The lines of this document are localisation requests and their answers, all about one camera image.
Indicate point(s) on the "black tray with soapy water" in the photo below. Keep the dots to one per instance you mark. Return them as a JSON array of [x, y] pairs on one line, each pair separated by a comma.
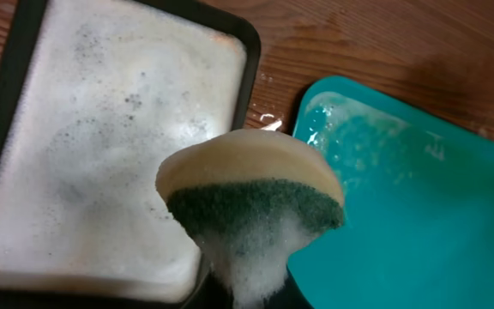
[[94, 95]]

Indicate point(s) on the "teal plastic tray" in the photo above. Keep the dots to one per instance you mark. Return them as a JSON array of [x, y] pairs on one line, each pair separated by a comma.
[[419, 209]]

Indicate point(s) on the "green yellow sponge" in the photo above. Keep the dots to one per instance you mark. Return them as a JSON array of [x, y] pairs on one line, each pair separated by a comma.
[[249, 199]]

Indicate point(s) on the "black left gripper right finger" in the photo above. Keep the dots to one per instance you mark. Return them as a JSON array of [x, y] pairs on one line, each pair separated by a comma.
[[289, 296]]

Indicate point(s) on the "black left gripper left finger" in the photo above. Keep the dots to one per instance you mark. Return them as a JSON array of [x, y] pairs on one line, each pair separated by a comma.
[[208, 292]]

